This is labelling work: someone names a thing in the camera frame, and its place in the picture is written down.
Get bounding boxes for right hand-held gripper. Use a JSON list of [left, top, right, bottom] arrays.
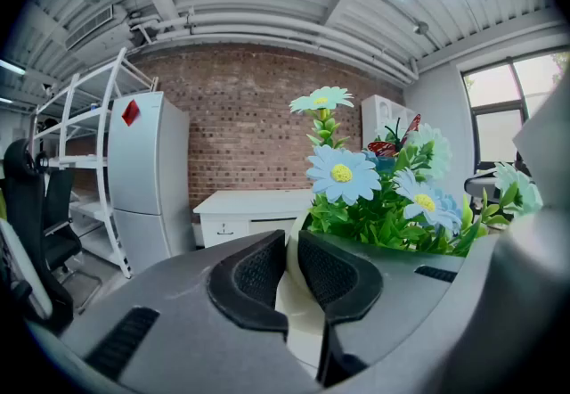
[[464, 150, 536, 199]]

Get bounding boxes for silver refrigerator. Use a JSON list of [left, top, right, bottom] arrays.
[[108, 91, 197, 276]]

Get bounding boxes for black office chair with headrest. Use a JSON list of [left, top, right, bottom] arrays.
[[2, 137, 76, 335]]

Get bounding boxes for red diamond sticker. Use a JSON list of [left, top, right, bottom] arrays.
[[121, 99, 142, 127]]

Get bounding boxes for long ceiling light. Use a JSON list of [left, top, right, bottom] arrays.
[[0, 58, 28, 77]]

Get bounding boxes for black chair with chrome frame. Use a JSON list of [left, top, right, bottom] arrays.
[[43, 168, 104, 314]]

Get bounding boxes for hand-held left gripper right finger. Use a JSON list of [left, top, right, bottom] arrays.
[[297, 230, 468, 387]]

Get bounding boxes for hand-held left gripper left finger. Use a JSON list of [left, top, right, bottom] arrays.
[[60, 229, 322, 394]]

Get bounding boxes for ceiling air conditioner unit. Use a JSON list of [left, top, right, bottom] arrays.
[[64, 4, 135, 60]]

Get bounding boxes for dark framed window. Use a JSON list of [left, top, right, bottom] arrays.
[[460, 51, 570, 171]]

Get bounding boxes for white ceiling pipes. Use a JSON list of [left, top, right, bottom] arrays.
[[128, 11, 420, 86]]

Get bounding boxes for blue flowers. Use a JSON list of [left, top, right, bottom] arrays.
[[274, 86, 545, 380]]

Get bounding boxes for white metal shelving rack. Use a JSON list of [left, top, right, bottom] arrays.
[[29, 47, 159, 280]]

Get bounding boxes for white desk cabinet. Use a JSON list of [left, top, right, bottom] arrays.
[[191, 188, 315, 249]]

